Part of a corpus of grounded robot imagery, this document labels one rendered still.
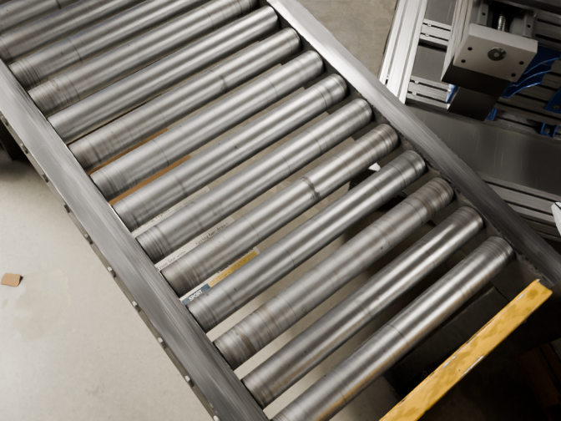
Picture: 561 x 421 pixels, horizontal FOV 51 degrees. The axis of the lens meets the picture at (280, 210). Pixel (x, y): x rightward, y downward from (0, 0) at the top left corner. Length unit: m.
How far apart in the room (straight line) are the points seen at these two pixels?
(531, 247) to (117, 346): 1.10
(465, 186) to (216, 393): 0.50
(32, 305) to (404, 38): 1.36
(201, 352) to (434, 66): 1.36
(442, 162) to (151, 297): 0.51
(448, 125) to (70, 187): 1.20
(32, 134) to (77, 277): 0.81
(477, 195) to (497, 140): 0.87
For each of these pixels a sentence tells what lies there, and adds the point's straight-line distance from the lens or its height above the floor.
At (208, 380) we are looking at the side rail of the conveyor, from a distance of 0.80.
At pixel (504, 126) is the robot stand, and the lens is 1.87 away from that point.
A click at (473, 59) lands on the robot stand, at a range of 1.27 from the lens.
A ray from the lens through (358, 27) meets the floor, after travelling 2.28.
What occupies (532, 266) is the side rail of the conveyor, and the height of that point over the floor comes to 0.80.
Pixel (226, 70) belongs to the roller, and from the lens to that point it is 1.03.
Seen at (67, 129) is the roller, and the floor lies 0.79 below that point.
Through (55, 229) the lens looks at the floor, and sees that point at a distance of 1.82.
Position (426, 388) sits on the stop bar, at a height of 0.82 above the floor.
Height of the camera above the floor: 1.59
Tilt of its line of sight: 63 degrees down
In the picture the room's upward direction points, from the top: 11 degrees clockwise
